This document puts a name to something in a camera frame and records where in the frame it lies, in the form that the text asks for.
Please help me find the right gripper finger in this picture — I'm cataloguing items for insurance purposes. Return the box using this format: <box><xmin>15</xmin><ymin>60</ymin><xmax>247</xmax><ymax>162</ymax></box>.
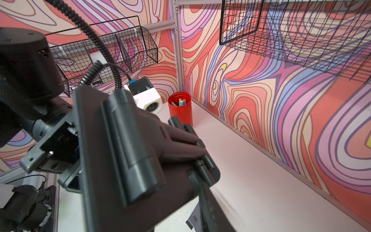
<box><xmin>199</xmin><ymin>182</ymin><xmax>236</xmax><ymax>232</ymax></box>

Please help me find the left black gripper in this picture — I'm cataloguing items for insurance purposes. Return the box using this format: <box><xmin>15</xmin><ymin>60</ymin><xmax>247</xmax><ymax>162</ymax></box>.
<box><xmin>20</xmin><ymin>111</ymin><xmax>82</xmax><ymax>193</ymax></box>

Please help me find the black rectangular phone stand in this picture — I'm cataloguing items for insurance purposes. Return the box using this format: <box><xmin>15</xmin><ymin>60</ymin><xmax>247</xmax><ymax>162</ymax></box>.
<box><xmin>72</xmin><ymin>86</ymin><xmax>220</xmax><ymax>232</ymax></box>

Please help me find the grey phone stand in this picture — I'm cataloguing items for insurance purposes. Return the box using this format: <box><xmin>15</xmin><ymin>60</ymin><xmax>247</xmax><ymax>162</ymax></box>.
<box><xmin>186</xmin><ymin>203</ymin><xmax>203</xmax><ymax>232</ymax></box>

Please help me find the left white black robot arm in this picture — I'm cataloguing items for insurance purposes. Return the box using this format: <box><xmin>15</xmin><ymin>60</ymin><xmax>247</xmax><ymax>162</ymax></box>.
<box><xmin>1</xmin><ymin>1</ymin><xmax>132</xmax><ymax>173</ymax></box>

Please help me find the red cylindrical pen cup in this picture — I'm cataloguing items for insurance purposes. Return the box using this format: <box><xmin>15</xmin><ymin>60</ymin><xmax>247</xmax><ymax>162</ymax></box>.
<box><xmin>168</xmin><ymin>91</ymin><xmax>193</xmax><ymax>126</ymax></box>

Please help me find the left black wire basket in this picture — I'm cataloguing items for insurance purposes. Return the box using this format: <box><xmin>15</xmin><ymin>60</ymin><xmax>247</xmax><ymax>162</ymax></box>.
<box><xmin>51</xmin><ymin>16</ymin><xmax>158</xmax><ymax>97</ymax></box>

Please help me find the black wire basket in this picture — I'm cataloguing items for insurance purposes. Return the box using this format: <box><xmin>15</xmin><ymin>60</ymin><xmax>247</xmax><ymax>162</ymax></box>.
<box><xmin>51</xmin><ymin>16</ymin><xmax>158</xmax><ymax>97</ymax></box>
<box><xmin>219</xmin><ymin>1</ymin><xmax>371</xmax><ymax>84</ymax></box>

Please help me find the rear black wire basket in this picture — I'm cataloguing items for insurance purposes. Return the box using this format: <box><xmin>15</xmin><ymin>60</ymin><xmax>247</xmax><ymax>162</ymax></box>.
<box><xmin>219</xmin><ymin>1</ymin><xmax>371</xmax><ymax>84</ymax></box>

